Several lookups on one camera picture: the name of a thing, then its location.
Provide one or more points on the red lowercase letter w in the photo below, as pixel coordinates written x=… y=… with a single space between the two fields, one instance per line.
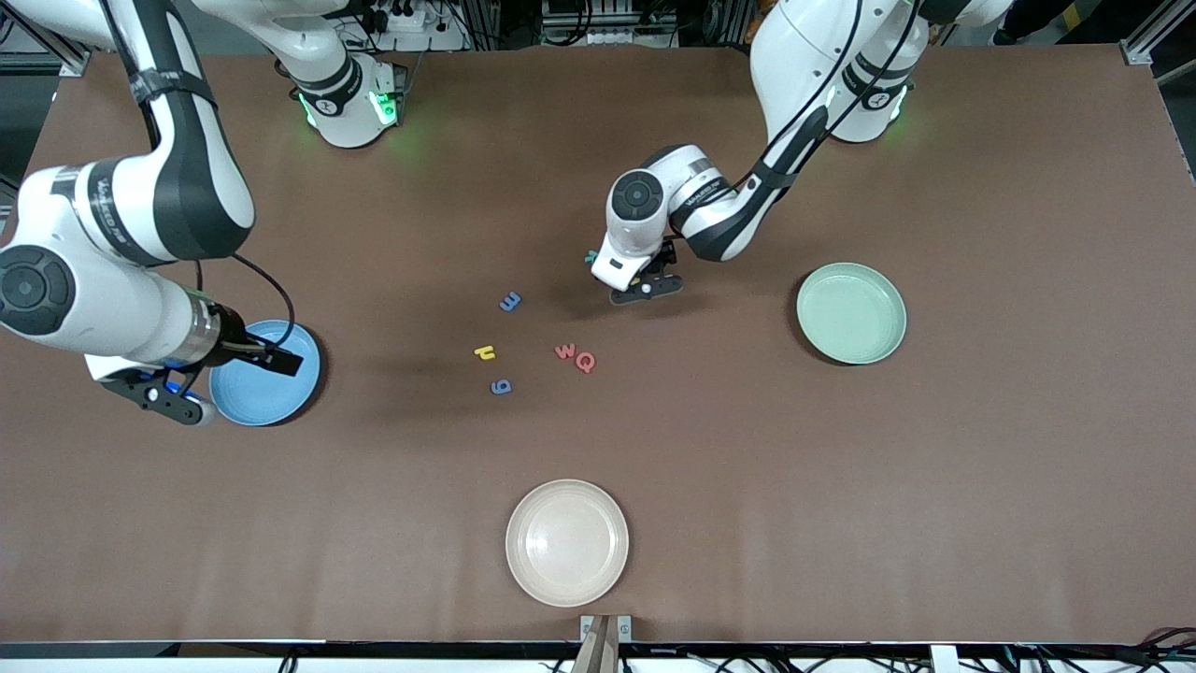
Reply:
x=564 y=352

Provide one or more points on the blue foam letter m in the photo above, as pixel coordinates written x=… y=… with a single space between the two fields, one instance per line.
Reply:
x=510 y=301

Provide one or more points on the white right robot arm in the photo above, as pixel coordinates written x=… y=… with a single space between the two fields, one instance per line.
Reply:
x=121 y=215

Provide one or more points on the metal mounting bracket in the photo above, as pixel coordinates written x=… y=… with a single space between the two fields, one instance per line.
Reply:
x=624 y=628

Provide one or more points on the pale green plate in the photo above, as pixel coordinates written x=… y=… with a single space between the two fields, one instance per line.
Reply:
x=851 y=313

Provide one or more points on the beige camera post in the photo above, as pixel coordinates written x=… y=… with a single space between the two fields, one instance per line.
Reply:
x=598 y=654

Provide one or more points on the beige plate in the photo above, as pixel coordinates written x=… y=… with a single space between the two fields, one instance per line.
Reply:
x=567 y=542

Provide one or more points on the blue plate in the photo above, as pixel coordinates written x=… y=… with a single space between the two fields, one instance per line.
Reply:
x=271 y=402

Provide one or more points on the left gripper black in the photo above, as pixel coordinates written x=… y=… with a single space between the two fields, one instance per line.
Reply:
x=666 y=255

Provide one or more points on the grey electronics rack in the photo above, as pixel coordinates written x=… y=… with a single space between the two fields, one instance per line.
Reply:
x=607 y=19

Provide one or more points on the red foam letter Q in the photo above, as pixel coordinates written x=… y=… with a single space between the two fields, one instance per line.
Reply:
x=579 y=361

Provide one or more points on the aluminium frame profile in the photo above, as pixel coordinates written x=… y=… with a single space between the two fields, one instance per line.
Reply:
x=75 y=64
x=1135 y=53

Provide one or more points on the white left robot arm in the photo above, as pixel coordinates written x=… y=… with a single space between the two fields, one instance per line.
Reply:
x=813 y=56

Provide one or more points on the blue lowercase letter a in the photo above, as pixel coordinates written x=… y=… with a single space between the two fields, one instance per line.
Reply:
x=502 y=387

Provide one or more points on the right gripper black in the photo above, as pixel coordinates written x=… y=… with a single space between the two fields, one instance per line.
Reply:
x=236 y=344

